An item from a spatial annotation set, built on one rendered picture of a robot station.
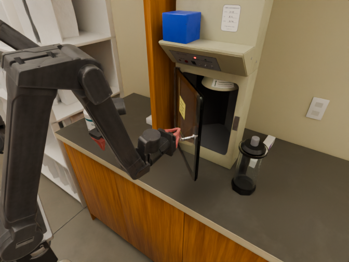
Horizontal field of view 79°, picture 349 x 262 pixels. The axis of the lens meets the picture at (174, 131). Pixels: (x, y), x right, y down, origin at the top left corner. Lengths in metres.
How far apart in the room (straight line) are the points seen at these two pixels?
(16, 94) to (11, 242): 0.31
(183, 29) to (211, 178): 0.64
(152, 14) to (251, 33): 0.36
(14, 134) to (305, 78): 1.17
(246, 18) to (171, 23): 0.25
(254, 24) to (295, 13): 0.43
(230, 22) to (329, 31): 0.52
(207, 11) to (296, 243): 0.86
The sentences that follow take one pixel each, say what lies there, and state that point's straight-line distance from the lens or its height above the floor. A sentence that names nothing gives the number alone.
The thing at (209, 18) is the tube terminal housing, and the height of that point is 1.58.
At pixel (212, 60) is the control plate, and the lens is 0.78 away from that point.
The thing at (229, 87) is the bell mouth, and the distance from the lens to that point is 0.92.
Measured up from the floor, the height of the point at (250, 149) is 1.18.
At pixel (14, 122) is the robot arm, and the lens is 0.41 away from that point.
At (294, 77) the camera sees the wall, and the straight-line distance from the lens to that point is 1.26.
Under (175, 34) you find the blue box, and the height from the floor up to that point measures 1.54.
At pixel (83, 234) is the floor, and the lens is 2.06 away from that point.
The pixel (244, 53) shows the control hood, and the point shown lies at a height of 1.51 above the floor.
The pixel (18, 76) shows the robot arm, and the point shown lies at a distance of 0.36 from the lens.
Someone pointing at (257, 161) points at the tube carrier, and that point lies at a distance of 0.86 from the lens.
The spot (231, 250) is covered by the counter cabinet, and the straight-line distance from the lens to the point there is 1.02.
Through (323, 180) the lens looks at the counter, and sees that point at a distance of 1.21.
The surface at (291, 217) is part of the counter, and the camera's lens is 0.99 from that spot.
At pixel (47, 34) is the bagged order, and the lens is 1.70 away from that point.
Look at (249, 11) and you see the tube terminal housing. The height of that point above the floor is 1.61.
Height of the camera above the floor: 1.68
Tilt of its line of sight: 35 degrees down
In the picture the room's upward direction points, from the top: straight up
